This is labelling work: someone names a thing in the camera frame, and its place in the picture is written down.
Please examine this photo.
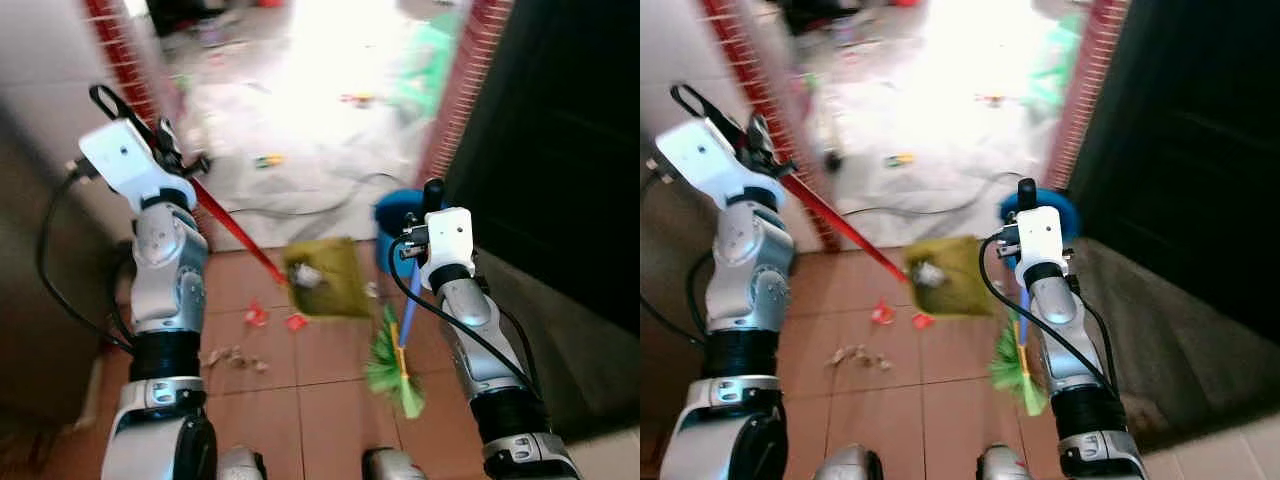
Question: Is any yellow-green dustpan with red handle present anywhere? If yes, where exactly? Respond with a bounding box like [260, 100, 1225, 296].
[778, 170, 992, 320]
[188, 176, 374, 322]

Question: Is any green broom with blue handle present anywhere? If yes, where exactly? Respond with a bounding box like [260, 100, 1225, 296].
[989, 285, 1051, 418]
[364, 258, 428, 420]

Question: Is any blue plastic bucket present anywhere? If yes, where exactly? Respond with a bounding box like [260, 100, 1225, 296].
[374, 188, 443, 278]
[997, 187, 1082, 243]

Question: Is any green plastic stool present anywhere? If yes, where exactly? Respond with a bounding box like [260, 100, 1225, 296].
[1025, 12, 1089, 113]
[392, 12, 463, 119]

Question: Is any dark door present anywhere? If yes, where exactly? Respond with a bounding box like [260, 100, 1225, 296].
[1066, 0, 1280, 346]
[443, 0, 641, 337]

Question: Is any pale crumbled litter pile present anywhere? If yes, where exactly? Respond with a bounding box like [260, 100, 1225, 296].
[199, 344, 272, 375]
[824, 343, 893, 373]

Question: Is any grey right robot foot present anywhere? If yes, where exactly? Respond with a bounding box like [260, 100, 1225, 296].
[361, 446, 432, 480]
[974, 444, 1037, 480]

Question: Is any grey robot foot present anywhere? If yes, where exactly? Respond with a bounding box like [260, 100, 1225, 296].
[974, 444, 1037, 480]
[814, 444, 887, 480]
[361, 446, 432, 480]
[214, 446, 268, 480]

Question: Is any grey left robot foot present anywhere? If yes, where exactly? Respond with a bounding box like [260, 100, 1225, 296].
[214, 446, 268, 480]
[814, 444, 887, 480]

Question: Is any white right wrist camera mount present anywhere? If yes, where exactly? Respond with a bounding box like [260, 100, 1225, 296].
[1014, 206, 1067, 291]
[419, 207, 475, 292]

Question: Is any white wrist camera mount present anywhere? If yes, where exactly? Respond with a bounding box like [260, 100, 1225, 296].
[419, 207, 475, 292]
[655, 118, 787, 211]
[1014, 206, 1067, 291]
[79, 118, 199, 213]

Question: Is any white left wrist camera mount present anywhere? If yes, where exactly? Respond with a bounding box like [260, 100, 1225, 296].
[655, 118, 787, 211]
[79, 118, 199, 213]

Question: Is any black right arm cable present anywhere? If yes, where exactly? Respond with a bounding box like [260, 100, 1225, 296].
[978, 234, 1123, 399]
[387, 236, 544, 401]

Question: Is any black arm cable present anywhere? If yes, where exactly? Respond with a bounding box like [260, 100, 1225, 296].
[978, 234, 1123, 399]
[640, 160, 713, 353]
[387, 236, 544, 401]
[37, 165, 137, 353]

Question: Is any thin dark floor cable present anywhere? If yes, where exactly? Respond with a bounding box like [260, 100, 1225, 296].
[840, 170, 1031, 219]
[224, 171, 413, 218]

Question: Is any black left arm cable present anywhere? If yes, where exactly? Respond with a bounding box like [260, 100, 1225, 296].
[640, 160, 713, 353]
[37, 165, 137, 353]

